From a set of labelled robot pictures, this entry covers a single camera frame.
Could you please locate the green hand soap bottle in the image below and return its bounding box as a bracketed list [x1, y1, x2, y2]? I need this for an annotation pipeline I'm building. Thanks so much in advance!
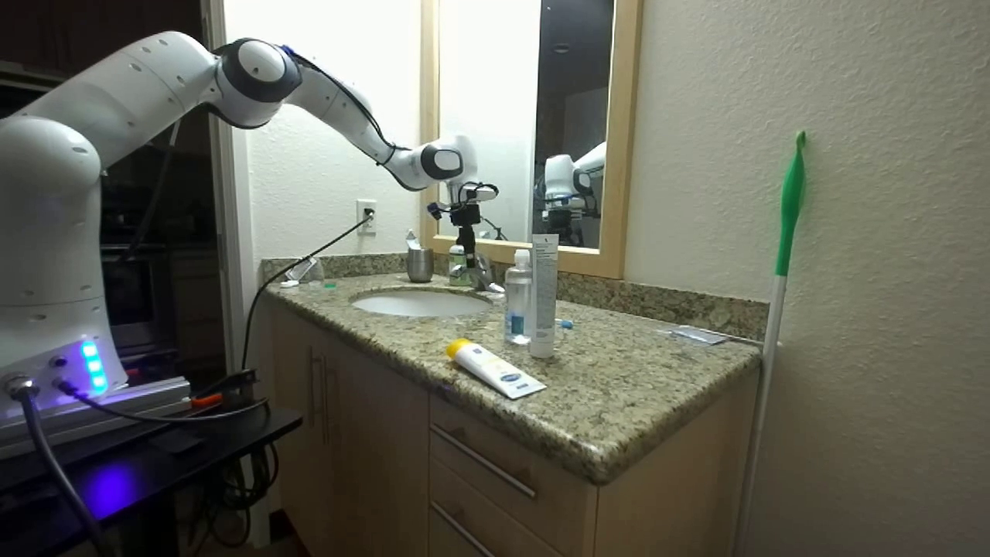
[447, 241, 473, 287]

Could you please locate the long black power cable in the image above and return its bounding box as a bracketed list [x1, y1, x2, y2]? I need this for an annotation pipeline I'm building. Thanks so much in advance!
[239, 214, 374, 375]

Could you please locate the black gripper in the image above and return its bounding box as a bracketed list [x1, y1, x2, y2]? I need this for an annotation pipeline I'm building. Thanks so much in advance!
[428, 196, 486, 262]

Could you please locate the tall white bottle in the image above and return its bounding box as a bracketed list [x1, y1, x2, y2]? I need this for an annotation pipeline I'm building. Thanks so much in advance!
[527, 228, 564, 362]

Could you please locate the black robot table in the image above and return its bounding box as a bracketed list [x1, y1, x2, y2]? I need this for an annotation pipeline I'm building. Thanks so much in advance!
[0, 406, 308, 557]

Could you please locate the light wood vanity cabinet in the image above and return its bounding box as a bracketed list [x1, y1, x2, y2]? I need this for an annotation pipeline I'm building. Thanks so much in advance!
[260, 297, 762, 557]

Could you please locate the green white mop handle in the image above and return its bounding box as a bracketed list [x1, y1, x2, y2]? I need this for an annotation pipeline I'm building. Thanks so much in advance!
[723, 130, 811, 557]

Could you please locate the clear bottle blue label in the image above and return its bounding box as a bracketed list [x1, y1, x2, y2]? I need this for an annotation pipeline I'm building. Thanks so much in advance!
[502, 248, 536, 350]

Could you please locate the wood framed mirror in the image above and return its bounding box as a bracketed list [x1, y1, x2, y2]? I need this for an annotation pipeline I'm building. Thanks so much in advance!
[416, 0, 644, 280]

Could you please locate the long aluminium base rail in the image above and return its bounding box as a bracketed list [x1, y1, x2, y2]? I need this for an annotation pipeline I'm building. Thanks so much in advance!
[0, 375, 196, 462]

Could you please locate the white tube yellow cap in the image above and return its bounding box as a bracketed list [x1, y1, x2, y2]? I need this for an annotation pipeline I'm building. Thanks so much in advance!
[444, 337, 549, 401]

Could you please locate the chrome sink faucet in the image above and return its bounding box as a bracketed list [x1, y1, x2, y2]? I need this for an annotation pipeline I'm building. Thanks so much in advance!
[452, 248, 508, 297]

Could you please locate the clear plastic wrapper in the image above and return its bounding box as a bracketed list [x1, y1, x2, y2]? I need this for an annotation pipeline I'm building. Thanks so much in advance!
[660, 321, 729, 350]

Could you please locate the silver drawer handle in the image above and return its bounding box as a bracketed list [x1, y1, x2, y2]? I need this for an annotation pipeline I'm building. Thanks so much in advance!
[430, 502, 496, 557]
[430, 422, 543, 503]

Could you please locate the grey base cable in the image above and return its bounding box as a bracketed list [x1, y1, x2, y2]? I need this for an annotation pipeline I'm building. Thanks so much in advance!
[5, 378, 104, 557]

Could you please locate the grey metal cup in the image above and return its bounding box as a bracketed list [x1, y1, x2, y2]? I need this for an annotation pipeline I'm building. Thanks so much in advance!
[404, 243, 433, 287]

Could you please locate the white oval sink basin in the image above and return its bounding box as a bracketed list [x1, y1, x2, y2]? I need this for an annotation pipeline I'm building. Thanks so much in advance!
[351, 287, 496, 321]

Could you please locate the white wall outlet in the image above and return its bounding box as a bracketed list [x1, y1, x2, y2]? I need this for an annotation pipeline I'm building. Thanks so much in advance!
[353, 196, 382, 239]

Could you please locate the black orange clamp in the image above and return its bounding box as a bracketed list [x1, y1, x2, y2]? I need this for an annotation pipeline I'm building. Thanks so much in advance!
[188, 367, 260, 413]

